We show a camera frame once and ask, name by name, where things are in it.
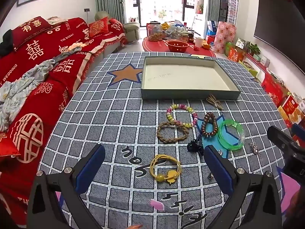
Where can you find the blue plastic crates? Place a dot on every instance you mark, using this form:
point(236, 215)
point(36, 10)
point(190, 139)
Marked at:
point(211, 28)

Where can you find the silver foil bag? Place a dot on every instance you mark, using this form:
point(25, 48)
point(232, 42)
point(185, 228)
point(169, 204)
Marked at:
point(239, 43)

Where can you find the large red lettered cushion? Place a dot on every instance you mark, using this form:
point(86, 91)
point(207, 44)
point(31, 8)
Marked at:
point(31, 29)

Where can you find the red printed sofa cover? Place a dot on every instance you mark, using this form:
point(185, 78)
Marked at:
point(59, 81)

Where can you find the beige armchair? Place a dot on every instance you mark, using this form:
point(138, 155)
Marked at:
point(132, 32)

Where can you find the white cup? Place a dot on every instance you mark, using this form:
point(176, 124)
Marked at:
point(198, 42)

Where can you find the plain red cushion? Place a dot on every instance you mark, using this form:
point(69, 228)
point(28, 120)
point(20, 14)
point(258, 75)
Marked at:
point(8, 145)

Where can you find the clear jar of snacks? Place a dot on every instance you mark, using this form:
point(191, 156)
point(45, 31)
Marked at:
point(154, 33)

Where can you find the light blue crumpled blanket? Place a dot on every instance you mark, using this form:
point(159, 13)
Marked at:
point(21, 88)

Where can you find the floral pillow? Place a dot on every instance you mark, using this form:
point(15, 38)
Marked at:
point(56, 20)

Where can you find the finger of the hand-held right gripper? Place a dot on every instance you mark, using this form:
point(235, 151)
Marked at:
point(299, 130)
point(281, 139)

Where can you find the red floral wrapped box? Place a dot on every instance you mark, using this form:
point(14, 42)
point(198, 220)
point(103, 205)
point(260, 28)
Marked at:
point(224, 38)

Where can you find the orange white soft item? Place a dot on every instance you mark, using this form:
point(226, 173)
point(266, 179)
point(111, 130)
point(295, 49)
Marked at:
point(78, 45)

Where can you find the round red table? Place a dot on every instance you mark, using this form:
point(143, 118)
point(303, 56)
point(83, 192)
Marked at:
point(154, 46)

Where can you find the green pleated curtain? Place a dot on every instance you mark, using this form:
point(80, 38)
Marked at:
point(109, 0)
point(214, 0)

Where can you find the black television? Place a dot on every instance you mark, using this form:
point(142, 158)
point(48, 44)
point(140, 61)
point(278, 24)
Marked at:
point(278, 23)

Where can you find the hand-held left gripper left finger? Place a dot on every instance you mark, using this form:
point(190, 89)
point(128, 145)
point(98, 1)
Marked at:
point(91, 167)

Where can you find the pink gem silver earring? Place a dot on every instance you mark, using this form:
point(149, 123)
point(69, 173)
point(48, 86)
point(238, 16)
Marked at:
point(221, 152)
point(254, 148)

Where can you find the black cloth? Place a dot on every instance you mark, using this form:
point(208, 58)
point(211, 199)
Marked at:
point(7, 43)

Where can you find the red plastic stool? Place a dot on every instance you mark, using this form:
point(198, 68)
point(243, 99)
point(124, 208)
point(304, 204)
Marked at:
point(210, 39)

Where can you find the black hair clip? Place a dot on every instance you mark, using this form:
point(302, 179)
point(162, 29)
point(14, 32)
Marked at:
point(194, 146)

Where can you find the red gold patterned cushion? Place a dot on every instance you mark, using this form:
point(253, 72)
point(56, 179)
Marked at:
point(98, 27)

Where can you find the yellow-green flat boxes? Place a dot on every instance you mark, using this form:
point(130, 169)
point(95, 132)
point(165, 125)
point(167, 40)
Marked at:
point(249, 69)

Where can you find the red plastic colander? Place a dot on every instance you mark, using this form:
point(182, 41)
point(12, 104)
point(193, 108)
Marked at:
point(177, 47)

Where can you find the grey checked tablecloth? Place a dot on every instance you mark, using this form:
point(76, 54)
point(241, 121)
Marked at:
point(119, 124)

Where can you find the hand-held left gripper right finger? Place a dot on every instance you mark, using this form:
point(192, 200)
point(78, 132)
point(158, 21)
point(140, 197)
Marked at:
point(218, 169)

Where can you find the small silver clip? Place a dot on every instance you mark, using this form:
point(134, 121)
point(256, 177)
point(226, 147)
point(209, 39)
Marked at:
point(210, 176)

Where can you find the shallow grey cardboard box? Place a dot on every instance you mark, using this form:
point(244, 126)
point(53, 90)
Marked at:
point(181, 76)

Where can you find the grey-green pillow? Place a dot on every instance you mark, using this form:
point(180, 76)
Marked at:
point(101, 16)

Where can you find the yellow orange snack box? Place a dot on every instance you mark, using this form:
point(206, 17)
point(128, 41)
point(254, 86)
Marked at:
point(292, 111)

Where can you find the green gift box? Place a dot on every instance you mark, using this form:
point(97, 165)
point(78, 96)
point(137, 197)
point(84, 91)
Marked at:
point(228, 48)

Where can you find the red low shelf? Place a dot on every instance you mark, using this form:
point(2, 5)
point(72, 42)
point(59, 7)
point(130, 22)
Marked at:
point(256, 60)

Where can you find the orange red gift box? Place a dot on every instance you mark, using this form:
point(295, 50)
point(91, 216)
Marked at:
point(235, 54)

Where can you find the pile of household clutter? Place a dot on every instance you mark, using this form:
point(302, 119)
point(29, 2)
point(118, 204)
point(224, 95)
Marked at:
point(177, 29)

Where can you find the green potted plant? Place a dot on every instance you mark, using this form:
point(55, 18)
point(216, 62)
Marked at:
point(253, 48)

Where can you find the small red lettered cushion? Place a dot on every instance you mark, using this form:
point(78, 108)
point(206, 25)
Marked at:
point(115, 26)

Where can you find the green plastic bangle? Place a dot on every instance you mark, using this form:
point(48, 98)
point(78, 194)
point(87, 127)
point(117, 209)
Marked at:
point(221, 133)

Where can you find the dark glass cabinet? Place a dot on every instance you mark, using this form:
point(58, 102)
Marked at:
point(228, 2)

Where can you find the balcony glass door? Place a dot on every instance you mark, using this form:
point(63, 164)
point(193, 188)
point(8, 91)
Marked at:
point(166, 7)

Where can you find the small white box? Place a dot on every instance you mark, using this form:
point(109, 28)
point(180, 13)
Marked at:
point(264, 61)

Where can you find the large red gift carton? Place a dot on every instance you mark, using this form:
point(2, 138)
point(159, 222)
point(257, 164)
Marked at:
point(274, 89)

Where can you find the grey twisted cloth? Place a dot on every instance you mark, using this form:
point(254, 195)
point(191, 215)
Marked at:
point(66, 54)

